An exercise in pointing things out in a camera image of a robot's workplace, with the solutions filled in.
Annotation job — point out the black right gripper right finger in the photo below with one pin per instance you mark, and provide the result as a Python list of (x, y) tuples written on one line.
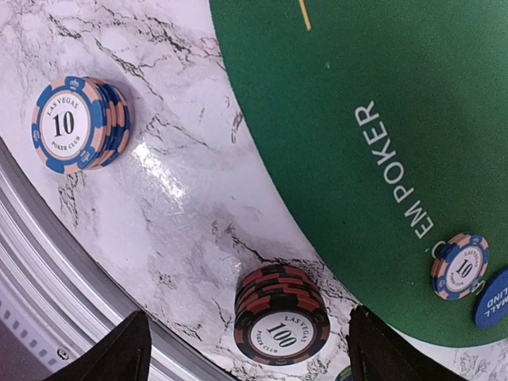
[(377, 352)]

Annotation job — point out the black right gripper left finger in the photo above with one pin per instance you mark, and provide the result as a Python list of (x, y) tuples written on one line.
[(123, 354)]

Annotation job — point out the blue green chip stack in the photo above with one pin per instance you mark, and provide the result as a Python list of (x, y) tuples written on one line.
[(345, 375)]

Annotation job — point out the red black chip stack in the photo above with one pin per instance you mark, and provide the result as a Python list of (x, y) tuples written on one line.
[(280, 316)]

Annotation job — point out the black white chip stack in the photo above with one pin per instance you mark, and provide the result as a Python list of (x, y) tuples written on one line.
[(80, 123)]

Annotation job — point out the blue small blind button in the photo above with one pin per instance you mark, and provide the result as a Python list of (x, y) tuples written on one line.
[(491, 307)]

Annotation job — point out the round green poker mat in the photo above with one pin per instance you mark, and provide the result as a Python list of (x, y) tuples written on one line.
[(383, 125)]

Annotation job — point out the aluminium front rail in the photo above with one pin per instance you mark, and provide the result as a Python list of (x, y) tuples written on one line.
[(79, 253)]

